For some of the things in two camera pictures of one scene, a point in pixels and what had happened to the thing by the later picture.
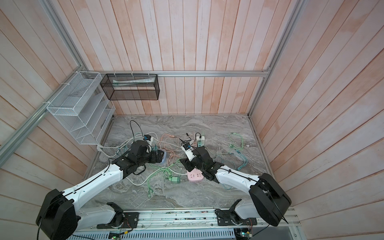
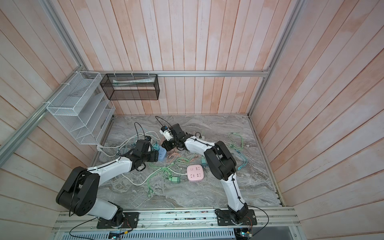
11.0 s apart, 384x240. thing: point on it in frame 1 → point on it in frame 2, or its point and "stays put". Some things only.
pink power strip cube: (195, 175) stays put
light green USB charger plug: (175, 180) stays put
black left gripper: (154, 159) stays put
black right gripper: (187, 164) → (168, 147)
